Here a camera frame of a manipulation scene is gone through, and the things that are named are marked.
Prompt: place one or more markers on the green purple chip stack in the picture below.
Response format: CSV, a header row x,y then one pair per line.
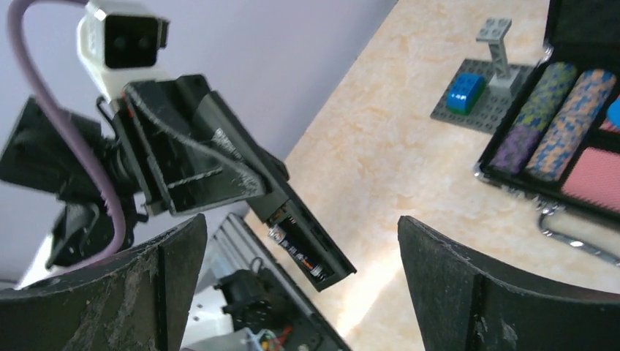
x,y
534,117

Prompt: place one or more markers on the pink card deck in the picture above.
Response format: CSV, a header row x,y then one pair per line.
x,y
595,179

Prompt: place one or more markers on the blue round chip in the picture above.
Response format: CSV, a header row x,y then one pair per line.
x,y
612,115

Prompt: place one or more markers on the black AAA battery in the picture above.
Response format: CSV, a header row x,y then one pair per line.
x,y
297,251

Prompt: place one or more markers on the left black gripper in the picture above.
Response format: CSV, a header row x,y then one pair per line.
x,y
180,163

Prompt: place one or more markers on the blue lego brick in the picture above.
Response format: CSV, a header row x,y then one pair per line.
x,y
464,93

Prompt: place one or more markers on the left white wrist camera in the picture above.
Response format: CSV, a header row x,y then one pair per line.
x,y
118,43

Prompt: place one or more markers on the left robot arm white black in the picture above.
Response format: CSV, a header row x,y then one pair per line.
x,y
35,156

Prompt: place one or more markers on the grey lego tower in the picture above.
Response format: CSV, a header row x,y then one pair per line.
x,y
506,80

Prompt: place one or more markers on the black poker chip case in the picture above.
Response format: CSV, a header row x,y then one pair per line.
x,y
586,34

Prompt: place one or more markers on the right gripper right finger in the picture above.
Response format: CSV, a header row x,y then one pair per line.
x,y
466,300

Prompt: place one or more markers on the black remote control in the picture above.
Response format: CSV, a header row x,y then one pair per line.
x,y
280,205

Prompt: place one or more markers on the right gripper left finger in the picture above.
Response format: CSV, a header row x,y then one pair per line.
x,y
138,299

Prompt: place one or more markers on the grey lego baseplate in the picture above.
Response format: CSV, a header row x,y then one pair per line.
x,y
488,112

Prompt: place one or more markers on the blue orange chip stack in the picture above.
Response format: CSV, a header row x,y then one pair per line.
x,y
570,125

